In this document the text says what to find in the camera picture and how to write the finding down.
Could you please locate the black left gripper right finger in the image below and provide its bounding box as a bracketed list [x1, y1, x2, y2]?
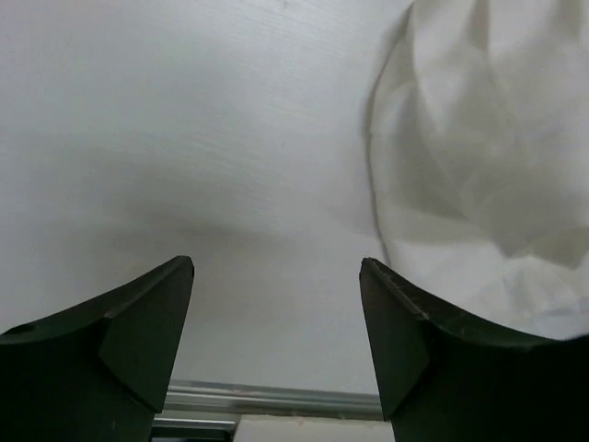
[360, 258, 588, 442]

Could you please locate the aluminium table edge rail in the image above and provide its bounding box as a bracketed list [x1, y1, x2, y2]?
[150, 379, 383, 441]

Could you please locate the white pleated skirt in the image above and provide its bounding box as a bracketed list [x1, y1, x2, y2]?
[369, 1, 588, 340]

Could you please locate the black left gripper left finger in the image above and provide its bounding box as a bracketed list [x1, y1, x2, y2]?
[1, 256, 193, 441]

